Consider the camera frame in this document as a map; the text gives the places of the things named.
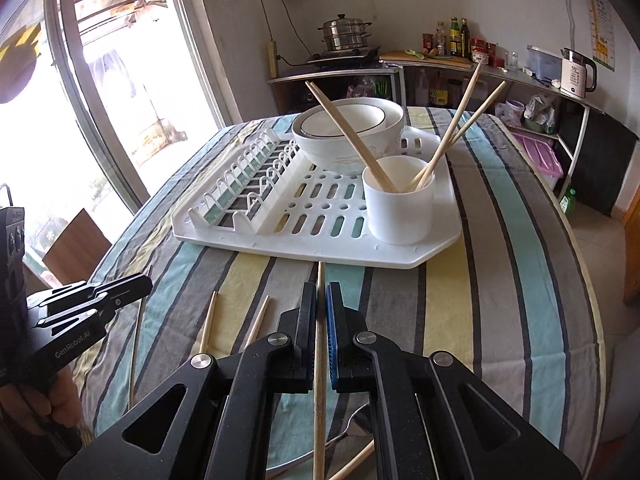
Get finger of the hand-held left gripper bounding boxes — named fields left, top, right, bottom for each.
left=37, top=300, right=120, bottom=333
left=26, top=273, right=154, bottom=311

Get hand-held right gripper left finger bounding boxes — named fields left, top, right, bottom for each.
left=56, top=282, right=317, bottom=480

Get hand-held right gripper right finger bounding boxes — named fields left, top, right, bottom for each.
left=325, top=282, right=583, bottom=480

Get white cup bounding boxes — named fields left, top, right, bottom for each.
left=362, top=156, right=436, bottom=245

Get person's left hand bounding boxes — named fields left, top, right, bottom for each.
left=0, top=375, right=83, bottom=435

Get metal fork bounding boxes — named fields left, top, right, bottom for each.
left=324, top=399, right=372, bottom=453

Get white plastic dish rack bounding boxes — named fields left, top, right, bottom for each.
left=171, top=119, right=462, bottom=271

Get large white bowl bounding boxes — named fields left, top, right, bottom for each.
left=291, top=97, right=405, bottom=177

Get black rimmed white bowl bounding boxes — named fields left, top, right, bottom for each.
left=298, top=102, right=388, bottom=140

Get yellow label bottle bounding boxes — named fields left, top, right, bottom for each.
left=429, top=70, right=449, bottom=108

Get yellow black striped sign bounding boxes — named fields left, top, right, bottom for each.
left=0, top=22, right=45, bottom=61

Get black stove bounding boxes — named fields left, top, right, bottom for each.
left=306, top=47, right=381, bottom=68

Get pink plastic storage box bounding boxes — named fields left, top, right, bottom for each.
left=512, top=132, right=565, bottom=191

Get wooden cutting board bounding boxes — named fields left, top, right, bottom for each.
left=379, top=50, right=473, bottom=68

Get steel steamer pot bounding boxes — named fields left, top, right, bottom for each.
left=317, top=14, right=373, bottom=55

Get crumpled bags on shelf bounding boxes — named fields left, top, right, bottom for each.
left=522, top=94, right=560, bottom=135

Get wooden door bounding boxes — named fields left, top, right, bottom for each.
left=622, top=195, right=640, bottom=306

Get black cabinet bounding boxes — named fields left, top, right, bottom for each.
left=557, top=105, right=640, bottom=216

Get clear plastic water container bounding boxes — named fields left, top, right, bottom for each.
left=525, top=45, right=563, bottom=81

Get white electric kettle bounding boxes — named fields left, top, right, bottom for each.
left=558, top=47, right=598, bottom=100

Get sliding glass door frame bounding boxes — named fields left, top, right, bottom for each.
left=0, top=0, right=236, bottom=221

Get wall poster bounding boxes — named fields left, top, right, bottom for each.
left=582, top=0, right=617, bottom=72

